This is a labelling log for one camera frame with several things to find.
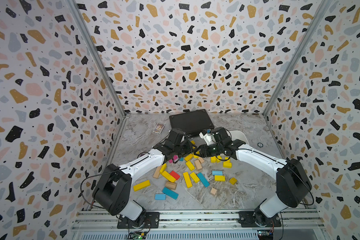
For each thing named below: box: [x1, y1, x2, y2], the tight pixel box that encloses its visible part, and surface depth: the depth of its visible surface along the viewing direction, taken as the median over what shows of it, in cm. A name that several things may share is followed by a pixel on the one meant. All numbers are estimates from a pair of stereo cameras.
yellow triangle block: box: [229, 177, 238, 185], surface depth 89 cm
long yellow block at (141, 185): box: [133, 180, 151, 192], surface depth 87 cm
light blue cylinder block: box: [212, 170, 224, 176], surface depth 90 cm
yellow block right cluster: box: [222, 161, 233, 169], surface depth 94 cm
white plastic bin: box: [226, 130, 250, 145], surface depth 106 cm
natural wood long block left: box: [153, 165, 163, 179], surface depth 91 cm
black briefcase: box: [169, 109, 215, 136], surface depth 116 cm
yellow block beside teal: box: [190, 172, 200, 184], surface depth 89 cm
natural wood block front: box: [165, 181, 177, 190], surface depth 85 cm
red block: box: [170, 170, 181, 180], surface depth 90 cm
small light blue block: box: [154, 193, 166, 201], surface depth 83 cm
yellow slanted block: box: [161, 170, 177, 183], surface depth 89 cm
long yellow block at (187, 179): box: [182, 172, 193, 189], surface depth 89 cm
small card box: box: [152, 122, 165, 135], surface depth 112 cm
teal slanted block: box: [196, 172, 210, 188], surface depth 89 cm
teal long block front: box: [162, 187, 179, 200], surface depth 84 cm
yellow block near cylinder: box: [214, 175, 226, 182], surface depth 89 cm
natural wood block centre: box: [194, 159, 203, 172], surface depth 93 cm
